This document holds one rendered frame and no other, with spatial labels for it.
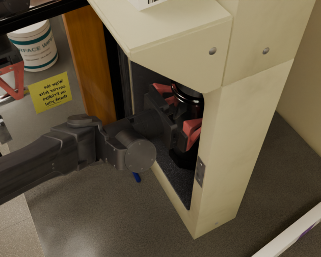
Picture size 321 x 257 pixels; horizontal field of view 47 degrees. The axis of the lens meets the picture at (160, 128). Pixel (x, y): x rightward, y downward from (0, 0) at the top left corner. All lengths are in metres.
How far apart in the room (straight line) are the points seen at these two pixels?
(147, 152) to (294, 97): 0.57
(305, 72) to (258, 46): 0.57
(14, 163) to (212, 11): 0.33
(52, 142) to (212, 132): 0.24
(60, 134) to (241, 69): 0.31
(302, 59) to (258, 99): 0.48
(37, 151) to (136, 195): 0.37
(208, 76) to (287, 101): 0.69
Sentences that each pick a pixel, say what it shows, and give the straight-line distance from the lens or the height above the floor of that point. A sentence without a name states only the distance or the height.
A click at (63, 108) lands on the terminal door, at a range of 0.78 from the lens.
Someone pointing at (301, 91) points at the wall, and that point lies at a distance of 1.03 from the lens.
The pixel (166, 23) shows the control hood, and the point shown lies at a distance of 0.36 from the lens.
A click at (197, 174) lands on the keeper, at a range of 0.63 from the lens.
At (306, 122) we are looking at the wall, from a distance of 1.06.
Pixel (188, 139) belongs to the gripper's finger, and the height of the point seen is 1.19.
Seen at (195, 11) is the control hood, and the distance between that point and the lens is 0.38.
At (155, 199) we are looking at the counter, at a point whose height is 0.94.
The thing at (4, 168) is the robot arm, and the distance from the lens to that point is 0.53.
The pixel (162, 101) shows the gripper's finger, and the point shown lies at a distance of 0.69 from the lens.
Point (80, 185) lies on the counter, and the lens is 0.92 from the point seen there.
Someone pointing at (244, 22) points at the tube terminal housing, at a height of 1.50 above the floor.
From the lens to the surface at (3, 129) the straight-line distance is 0.73.
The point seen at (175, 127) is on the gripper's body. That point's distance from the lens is 0.65.
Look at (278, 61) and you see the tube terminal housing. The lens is 0.48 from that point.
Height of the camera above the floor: 1.72
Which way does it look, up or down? 52 degrees down
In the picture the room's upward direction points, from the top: straight up
